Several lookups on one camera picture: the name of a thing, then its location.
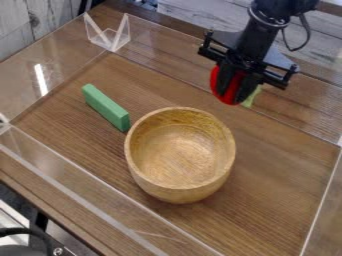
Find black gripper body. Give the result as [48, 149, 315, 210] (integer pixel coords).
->
[197, 31, 299, 90]

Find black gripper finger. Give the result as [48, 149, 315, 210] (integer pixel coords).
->
[216, 61, 235, 96]
[235, 72, 263, 104]

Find red plush strawberry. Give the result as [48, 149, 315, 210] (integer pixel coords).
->
[209, 65, 262, 108]

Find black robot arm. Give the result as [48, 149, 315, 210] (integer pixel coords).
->
[197, 0, 319, 105]

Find wooden bowl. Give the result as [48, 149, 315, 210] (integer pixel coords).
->
[124, 107, 236, 204]

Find green rectangular block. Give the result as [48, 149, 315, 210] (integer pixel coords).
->
[81, 84, 131, 132]

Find black cable on robot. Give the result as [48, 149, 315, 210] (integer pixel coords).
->
[279, 13, 312, 53]

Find clear acrylic tray enclosure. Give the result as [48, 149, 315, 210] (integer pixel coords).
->
[0, 19, 342, 256]

